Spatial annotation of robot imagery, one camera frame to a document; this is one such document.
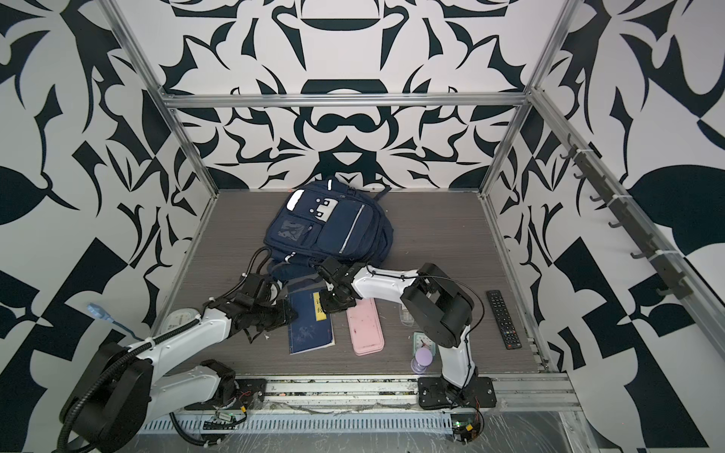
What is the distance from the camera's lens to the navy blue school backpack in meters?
0.96

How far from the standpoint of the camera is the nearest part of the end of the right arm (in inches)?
26.7

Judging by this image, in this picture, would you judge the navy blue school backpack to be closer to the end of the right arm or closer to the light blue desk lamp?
the end of the right arm

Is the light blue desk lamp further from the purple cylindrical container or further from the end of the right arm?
the purple cylindrical container

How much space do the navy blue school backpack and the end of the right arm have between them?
162mm
